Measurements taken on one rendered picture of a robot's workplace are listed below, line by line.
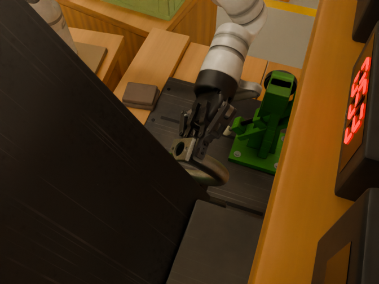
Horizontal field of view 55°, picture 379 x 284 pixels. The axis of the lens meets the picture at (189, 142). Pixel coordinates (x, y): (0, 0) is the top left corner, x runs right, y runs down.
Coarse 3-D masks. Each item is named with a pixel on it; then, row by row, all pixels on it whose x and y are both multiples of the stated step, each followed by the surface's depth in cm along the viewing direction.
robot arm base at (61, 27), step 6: (54, 24) 108; (60, 24) 110; (66, 24) 113; (54, 30) 109; (60, 30) 111; (66, 30) 113; (60, 36) 112; (66, 36) 114; (66, 42) 116; (72, 42) 119; (72, 48) 120
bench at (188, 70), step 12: (192, 48) 125; (204, 48) 125; (192, 60) 122; (252, 60) 122; (264, 60) 122; (180, 72) 119; (192, 72) 119; (252, 72) 119; (264, 72) 119; (300, 72) 119
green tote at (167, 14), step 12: (108, 0) 151; (120, 0) 148; (132, 0) 146; (144, 0) 143; (156, 0) 140; (168, 0) 138; (180, 0) 149; (144, 12) 148; (156, 12) 145; (168, 12) 143
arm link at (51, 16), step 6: (30, 0) 99; (36, 0) 99; (42, 0) 99; (48, 0) 100; (54, 0) 108; (36, 6) 101; (42, 6) 101; (48, 6) 101; (54, 6) 105; (42, 12) 103; (48, 12) 103; (54, 12) 104; (60, 12) 108; (48, 18) 105; (54, 18) 106; (60, 18) 109
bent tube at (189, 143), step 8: (176, 144) 62; (184, 144) 60; (192, 144) 59; (176, 152) 62; (184, 152) 59; (184, 160) 58; (208, 160) 62; (216, 160) 64; (200, 168) 63; (208, 168) 63; (216, 168) 64; (224, 168) 65; (192, 176) 77; (200, 176) 75; (208, 176) 73; (216, 176) 65; (224, 176) 66; (200, 184) 76; (208, 184) 74; (216, 184) 71
